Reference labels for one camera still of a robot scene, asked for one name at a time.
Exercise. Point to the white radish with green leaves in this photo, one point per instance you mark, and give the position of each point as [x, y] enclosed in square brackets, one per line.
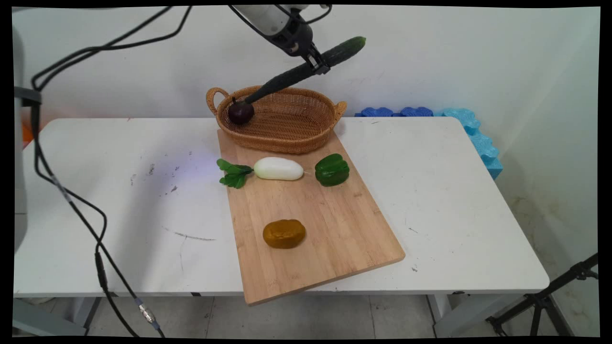
[277, 169]

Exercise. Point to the woven wicker basket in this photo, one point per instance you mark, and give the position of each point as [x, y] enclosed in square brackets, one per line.
[282, 119]

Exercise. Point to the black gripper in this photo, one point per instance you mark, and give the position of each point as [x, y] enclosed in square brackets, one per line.
[294, 36]

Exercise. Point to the white table leg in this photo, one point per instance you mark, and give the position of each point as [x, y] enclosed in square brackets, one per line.
[447, 313]

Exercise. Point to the orange object behind table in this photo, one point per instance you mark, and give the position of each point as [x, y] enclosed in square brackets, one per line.
[27, 134]

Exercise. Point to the light blue foam mat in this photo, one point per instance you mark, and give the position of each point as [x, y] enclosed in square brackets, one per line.
[480, 141]

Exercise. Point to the green bell pepper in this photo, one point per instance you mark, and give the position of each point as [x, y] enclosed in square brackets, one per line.
[332, 170]

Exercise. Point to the bamboo cutting board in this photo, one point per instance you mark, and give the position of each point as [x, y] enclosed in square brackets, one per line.
[311, 224]

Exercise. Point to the grey table leg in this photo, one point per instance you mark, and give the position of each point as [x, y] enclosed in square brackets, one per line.
[85, 313]

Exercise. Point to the brown potato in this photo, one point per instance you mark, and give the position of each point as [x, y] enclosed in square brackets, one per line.
[284, 234]

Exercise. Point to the dark purple round fruit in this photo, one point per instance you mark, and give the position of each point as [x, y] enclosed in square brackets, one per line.
[240, 113]

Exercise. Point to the long dark green cucumber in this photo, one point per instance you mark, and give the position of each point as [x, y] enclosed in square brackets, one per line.
[282, 81]

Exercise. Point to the black tripod stand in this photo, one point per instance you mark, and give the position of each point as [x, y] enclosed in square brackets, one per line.
[545, 301]

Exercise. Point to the dark blue foam block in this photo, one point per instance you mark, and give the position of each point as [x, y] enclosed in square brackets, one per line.
[377, 112]
[416, 112]

